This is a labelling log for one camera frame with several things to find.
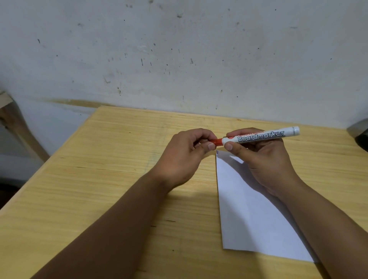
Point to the person's right thumb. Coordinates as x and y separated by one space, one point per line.
237 153

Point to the red marker cap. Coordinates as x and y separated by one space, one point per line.
217 141

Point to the person's right hand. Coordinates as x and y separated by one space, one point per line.
267 166

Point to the person's left forearm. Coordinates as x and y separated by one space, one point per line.
115 227

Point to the person's left hand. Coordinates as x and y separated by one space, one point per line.
178 161

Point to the white paper sheet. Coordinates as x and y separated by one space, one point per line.
247 218

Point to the dark grey object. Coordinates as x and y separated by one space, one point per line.
360 135

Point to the person's left thumb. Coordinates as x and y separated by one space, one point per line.
205 150

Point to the wooden furniture frame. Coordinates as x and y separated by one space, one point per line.
17 126

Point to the person's right forearm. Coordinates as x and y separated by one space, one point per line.
330 230

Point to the white board marker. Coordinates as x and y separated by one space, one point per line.
270 136

